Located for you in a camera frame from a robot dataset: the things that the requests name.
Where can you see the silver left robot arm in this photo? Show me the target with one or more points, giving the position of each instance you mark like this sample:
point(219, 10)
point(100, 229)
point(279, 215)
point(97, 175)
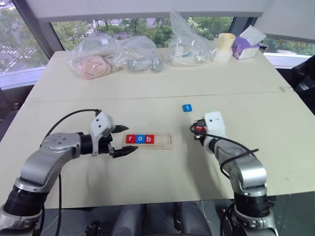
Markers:
point(49, 153)

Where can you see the red letter b block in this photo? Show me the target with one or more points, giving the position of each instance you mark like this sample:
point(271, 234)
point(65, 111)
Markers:
point(149, 139)

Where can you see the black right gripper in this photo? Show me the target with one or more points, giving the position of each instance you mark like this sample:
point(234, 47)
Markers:
point(200, 122)

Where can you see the purple tissue box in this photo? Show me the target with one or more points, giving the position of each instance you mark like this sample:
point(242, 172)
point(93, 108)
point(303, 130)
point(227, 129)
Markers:
point(243, 48)

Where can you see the plastic bag with pink plush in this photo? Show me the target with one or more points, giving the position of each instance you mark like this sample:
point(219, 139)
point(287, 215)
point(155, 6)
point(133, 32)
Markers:
point(94, 62)

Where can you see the blue letter o block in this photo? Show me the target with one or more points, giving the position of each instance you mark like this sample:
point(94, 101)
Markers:
point(139, 139)

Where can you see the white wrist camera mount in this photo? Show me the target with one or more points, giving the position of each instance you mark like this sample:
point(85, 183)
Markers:
point(215, 123)
point(100, 126)

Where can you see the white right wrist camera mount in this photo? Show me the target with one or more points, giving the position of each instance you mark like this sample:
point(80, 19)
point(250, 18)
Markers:
point(215, 123)

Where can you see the black chair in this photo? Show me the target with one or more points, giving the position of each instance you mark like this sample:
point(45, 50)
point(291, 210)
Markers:
point(304, 76)

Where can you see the wooden letter tray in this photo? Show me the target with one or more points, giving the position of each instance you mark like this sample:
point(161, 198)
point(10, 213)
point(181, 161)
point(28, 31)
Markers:
point(157, 142)

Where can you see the plastic bag with grey item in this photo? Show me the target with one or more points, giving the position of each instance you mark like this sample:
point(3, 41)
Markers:
point(142, 57)

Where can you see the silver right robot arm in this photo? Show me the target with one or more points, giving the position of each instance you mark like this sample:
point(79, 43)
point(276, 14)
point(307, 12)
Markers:
point(248, 169)

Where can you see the blue letter t block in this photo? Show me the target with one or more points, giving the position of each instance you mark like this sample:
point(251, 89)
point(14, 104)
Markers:
point(187, 107)

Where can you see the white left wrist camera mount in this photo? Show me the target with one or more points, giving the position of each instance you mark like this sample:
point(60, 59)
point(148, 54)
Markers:
point(100, 126)

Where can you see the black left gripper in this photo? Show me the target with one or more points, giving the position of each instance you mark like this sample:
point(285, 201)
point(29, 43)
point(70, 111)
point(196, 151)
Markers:
point(104, 145)

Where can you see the dark rounded shape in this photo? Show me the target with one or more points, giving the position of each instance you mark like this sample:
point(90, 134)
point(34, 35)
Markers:
point(130, 220)

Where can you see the small black round item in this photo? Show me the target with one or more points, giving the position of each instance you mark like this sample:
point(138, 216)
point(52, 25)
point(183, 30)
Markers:
point(263, 46)

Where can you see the red letter r block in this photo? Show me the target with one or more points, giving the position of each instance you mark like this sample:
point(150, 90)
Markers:
point(130, 139)

